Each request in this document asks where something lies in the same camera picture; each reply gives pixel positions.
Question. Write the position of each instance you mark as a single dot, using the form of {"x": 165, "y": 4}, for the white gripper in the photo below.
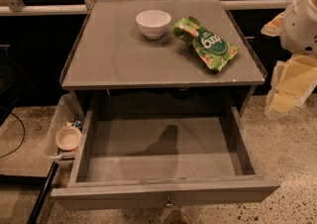
{"x": 299, "y": 25}

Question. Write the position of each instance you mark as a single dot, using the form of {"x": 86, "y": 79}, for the green rice chip bag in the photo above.
{"x": 214, "y": 51}

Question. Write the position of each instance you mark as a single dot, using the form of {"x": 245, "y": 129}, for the open grey top drawer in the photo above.
{"x": 138, "y": 149}

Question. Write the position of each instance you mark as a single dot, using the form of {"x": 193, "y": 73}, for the white ceramic bowl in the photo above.
{"x": 153, "y": 23}

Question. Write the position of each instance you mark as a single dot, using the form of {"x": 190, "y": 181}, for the grey wooden cabinet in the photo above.
{"x": 112, "y": 52}

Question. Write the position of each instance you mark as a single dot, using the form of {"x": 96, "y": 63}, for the blue item in bin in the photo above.
{"x": 77, "y": 123}

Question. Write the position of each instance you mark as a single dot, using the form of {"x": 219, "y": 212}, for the small beige bowl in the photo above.
{"x": 67, "y": 138}

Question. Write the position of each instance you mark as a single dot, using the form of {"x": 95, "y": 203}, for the clear plastic bin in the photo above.
{"x": 64, "y": 115}

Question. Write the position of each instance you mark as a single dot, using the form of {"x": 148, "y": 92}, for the metal drawer handle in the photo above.
{"x": 168, "y": 203}

